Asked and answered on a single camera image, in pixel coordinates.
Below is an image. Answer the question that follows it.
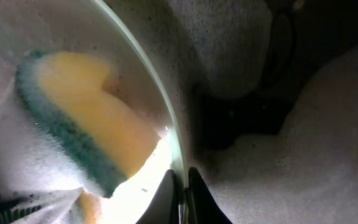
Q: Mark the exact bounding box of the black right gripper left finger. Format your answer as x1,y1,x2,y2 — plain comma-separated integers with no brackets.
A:
137,169,179,224

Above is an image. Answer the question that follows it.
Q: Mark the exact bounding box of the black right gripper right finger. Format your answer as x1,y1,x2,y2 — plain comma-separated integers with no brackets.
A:
185,167,232,224

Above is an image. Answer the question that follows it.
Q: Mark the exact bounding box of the green and yellow sponge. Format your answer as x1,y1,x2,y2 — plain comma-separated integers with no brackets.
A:
15,51,160,223

